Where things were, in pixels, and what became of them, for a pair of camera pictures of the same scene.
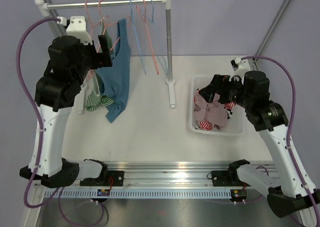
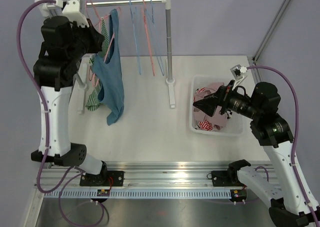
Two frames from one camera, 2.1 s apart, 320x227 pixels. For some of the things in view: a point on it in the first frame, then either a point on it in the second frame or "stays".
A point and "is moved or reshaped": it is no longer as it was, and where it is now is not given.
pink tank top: (214, 112) stays
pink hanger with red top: (148, 34) is moved or reshaped
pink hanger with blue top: (106, 25) → (104, 18)
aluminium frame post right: (275, 22) stays
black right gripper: (219, 83) → (222, 98)
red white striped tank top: (205, 125) stays
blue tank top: (115, 79) is moved or reshaped
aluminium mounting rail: (168, 174) stays
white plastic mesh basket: (234, 126) stays
